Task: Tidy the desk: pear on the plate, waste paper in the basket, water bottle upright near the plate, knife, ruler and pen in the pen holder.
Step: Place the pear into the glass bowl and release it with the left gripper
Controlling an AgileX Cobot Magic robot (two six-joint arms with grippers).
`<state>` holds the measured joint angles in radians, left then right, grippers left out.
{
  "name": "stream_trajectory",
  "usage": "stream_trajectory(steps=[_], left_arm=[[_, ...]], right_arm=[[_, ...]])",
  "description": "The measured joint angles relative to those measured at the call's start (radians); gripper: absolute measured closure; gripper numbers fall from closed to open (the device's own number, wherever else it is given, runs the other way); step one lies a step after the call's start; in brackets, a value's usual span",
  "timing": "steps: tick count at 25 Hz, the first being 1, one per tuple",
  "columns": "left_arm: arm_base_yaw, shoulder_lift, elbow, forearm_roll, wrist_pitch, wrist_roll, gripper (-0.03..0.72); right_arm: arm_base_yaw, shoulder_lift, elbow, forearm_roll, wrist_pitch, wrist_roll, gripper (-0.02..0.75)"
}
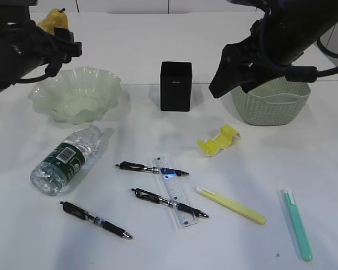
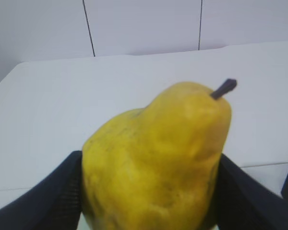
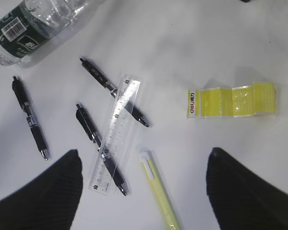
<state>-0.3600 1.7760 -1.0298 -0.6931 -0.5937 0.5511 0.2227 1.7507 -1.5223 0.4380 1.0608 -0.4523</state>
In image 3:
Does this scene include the black pen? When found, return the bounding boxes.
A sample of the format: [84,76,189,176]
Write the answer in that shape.
[12,76,49,161]
[76,103,127,196]
[80,57,149,127]

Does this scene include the black pen lower left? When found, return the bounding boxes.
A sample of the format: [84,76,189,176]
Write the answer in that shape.
[12,76,49,161]

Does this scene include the black pen upper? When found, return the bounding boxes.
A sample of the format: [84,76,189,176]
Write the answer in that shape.
[80,57,149,127]

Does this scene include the yellow pen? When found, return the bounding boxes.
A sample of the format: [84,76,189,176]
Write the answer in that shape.
[138,150,181,230]

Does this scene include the clear plastic ruler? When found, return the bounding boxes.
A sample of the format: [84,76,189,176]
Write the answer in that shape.
[89,75,141,196]

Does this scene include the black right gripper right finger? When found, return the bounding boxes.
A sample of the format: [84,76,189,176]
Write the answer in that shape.
[206,147,288,230]

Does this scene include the clear water bottle green label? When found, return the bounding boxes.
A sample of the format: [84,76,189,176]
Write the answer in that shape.
[0,0,101,66]

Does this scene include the black pen middle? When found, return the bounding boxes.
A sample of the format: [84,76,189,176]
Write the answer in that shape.
[76,103,127,196]

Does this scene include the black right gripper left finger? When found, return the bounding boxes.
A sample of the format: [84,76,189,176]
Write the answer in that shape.
[0,149,83,230]

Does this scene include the yellow waste paper wrapper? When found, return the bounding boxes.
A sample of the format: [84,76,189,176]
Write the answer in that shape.
[187,82,276,118]

